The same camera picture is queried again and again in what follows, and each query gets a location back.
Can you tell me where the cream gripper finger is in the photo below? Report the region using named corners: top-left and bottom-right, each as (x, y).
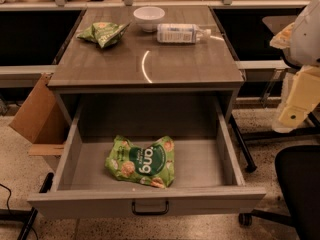
top-left (278, 65), bottom-right (320, 129)
top-left (270, 23), bottom-right (294, 49)

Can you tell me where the green rice chip bag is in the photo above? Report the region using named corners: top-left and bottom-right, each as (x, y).
top-left (105, 136), bottom-right (175, 188)

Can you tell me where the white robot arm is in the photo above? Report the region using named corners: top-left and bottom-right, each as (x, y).
top-left (270, 0), bottom-right (320, 133)

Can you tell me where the grey open drawer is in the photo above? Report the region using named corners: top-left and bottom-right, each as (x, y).
top-left (28, 93), bottom-right (266, 218)

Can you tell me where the crumpled green chip bag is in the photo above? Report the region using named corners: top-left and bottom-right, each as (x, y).
top-left (77, 22), bottom-right (129, 49)

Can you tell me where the black office chair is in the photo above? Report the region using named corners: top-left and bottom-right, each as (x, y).
top-left (238, 145), bottom-right (320, 240)

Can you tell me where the black table leg right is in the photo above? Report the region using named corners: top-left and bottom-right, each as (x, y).
top-left (229, 116), bottom-right (257, 173)

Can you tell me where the clear plastic water bottle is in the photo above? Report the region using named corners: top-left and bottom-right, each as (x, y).
top-left (157, 23), bottom-right (211, 44)

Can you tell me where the white bowl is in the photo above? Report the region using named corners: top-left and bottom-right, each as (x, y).
top-left (133, 6), bottom-right (165, 32)

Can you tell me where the brown cardboard box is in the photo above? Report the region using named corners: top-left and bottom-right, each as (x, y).
top-left (10, 74), bottom-right (69, 156)

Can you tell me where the black stand leg left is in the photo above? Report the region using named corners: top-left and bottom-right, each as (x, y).
top-left (0, 184), bottom-right (38, 240)

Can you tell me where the black drawer handle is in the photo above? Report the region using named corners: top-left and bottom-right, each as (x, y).
top-left (131, 201), bottom-right (170, 216)

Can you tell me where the black floor cable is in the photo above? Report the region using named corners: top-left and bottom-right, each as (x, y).
top-left (0, 183), bottom-right (39, 240)

